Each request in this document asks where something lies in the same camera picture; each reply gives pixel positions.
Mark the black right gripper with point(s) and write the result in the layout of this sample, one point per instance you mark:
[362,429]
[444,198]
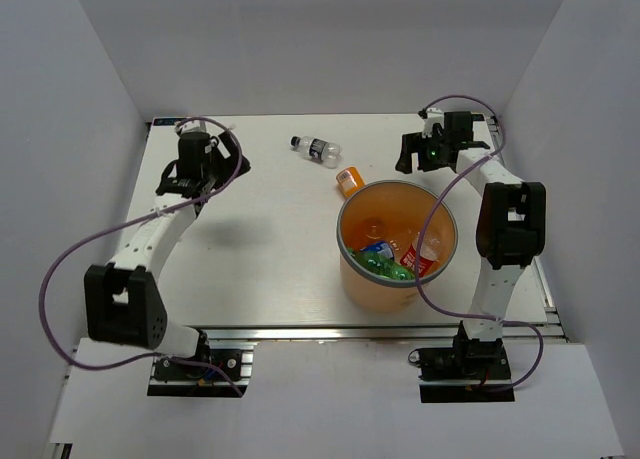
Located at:
[416,143]

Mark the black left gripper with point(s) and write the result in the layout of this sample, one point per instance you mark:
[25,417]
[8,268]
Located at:
[231,146]

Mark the small orange bottle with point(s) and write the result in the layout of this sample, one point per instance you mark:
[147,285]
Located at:
[349,181]

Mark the orange juice bottle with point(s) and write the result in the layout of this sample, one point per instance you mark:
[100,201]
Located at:
[372,230]

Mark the clear bottle red label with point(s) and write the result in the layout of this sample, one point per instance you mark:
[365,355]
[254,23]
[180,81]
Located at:
[423,255]

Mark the clear bottle blue label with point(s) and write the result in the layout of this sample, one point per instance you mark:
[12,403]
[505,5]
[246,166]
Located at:
[383,248]

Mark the green plastic bottle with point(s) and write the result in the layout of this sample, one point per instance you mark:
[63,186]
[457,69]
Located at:
[380,265]

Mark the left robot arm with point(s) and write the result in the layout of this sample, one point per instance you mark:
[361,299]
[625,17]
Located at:
[122,299]

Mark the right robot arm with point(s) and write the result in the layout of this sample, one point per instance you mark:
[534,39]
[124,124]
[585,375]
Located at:
[510,233]

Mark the orange bin grey rim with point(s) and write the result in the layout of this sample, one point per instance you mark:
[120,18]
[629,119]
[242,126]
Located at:
[407,209]

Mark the left blue corner sticker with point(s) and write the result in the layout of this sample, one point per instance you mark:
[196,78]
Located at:
[157,122]

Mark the clear bottle black label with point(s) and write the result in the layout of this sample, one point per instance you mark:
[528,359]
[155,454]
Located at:
[317,150]

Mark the aluminium front rail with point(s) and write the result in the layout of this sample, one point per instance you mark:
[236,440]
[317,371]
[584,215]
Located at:
[300,333]

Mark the aluminium rail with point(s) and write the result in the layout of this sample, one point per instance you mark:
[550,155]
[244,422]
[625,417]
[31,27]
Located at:
[300,333]
[551,329]

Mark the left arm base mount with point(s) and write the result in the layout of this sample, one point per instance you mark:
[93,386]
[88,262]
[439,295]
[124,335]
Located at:
[227,376]

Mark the aluminium right side rail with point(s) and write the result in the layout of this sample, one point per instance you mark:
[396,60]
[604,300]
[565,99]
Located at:
[551,329]

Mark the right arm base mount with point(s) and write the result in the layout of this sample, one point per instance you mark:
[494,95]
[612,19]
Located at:
[443,381]

